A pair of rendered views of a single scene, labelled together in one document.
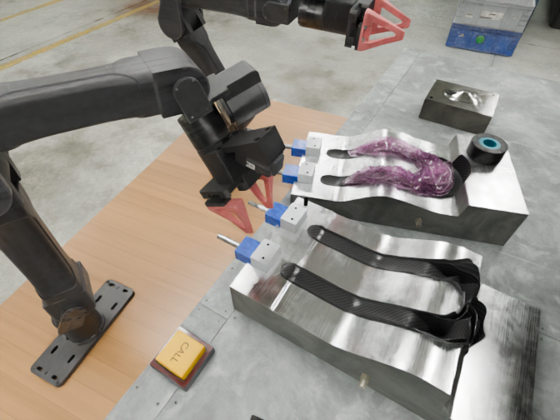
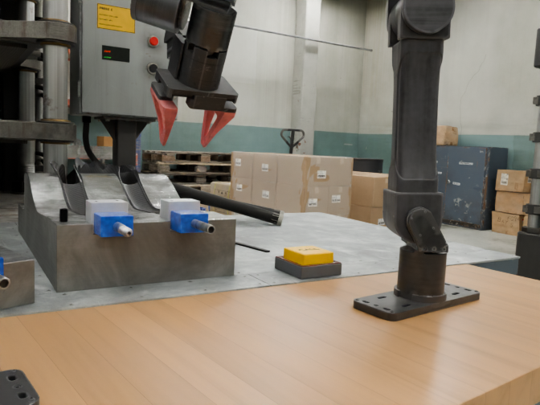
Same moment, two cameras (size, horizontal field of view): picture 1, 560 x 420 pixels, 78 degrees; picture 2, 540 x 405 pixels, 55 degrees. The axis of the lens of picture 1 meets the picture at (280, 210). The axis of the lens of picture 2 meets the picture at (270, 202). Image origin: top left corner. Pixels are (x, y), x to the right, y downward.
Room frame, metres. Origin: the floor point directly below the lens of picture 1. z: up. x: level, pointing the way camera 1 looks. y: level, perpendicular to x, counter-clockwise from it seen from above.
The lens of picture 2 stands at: (0.99, 0.52, 1.00)
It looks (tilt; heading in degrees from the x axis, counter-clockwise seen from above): 6 degrees down; 209
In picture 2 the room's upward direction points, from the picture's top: 3 degrees clockwise
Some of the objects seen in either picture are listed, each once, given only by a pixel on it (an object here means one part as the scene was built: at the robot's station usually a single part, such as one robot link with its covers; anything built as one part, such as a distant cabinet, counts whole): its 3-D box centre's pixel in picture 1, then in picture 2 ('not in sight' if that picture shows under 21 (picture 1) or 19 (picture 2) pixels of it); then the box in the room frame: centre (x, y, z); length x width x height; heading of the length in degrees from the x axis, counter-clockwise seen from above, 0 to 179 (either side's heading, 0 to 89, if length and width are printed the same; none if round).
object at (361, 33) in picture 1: (379, 27); not in sight; (0.67, -0.18, 1.20); 0.09 x 0.07 x 0.07; 67
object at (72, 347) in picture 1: (78, 320); (421, 274); (0.27, 0.37, 0.84); 0.20 x 0.07 x 0.08; 156
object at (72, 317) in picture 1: (67, 299); (419, 227); (0.28, 0.36, 0.90); 0.09 x 0.06 x 0.06; 30
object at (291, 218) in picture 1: (273, 213); (115, 225); (0.49, 0.01, 0.89); 0.13 x 0.05 x 0.05; 59
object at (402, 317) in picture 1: (384, 277); (106, 187); (0.32, -0.18, 0.92); 0.35 x 0.16 x 0.09; 60
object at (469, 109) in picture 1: (458, 106); not in sight; (1.00, -0.58, 0.84); 0.20 x 0.15 x 0.07; 60
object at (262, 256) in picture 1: (245, 249); (192, 222); (0.39, 0.07, 0.89); 0.13 x 0.05 x 0.05; 60
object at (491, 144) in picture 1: (486, 148); not in sight; (0.66, -0.49, 0.93); 0.08 x 0.08 x 0.04
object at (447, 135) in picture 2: not in sight; (440, 135); (-7.03, -1.03, 1.26); 0.42 x 0.33 x 0.29; 61
